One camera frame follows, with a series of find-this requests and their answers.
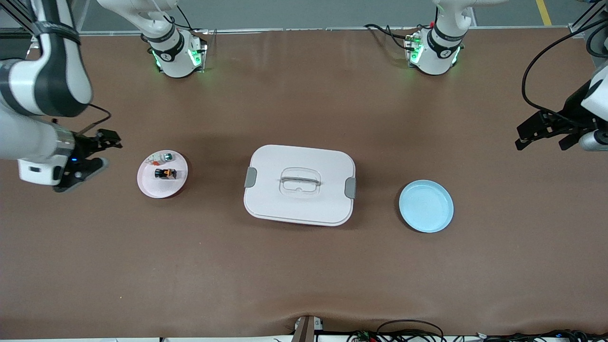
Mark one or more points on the orange black push-button switch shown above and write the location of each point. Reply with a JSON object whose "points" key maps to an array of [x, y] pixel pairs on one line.
{"points": [[165, 174]]}

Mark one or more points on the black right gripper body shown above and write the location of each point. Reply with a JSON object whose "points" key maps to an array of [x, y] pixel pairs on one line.
{"points": [[86, 145]]}

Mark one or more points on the pink plate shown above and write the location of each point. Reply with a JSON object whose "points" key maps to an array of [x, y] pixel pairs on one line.
{"points": [[161, 190]]}

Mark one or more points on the brown wooden post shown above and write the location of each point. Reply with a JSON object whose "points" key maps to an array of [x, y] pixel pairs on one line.
{"points": [[306, 330]]}

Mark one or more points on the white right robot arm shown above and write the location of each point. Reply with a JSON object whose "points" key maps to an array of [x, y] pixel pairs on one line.
{"points": [[28, 137]]}

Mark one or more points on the light blue plate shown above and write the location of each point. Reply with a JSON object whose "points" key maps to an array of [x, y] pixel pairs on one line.
{"points": [[427, 206]]}

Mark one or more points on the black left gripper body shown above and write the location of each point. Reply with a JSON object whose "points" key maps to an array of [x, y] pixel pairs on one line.
{"points": [[573, 110]]}

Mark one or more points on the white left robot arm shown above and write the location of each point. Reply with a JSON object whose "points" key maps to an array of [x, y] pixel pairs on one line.
{"points": [[439, 52]]}

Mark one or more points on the white lidded storage box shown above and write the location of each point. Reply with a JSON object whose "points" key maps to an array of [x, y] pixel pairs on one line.
{"points": [[299, 204]]}

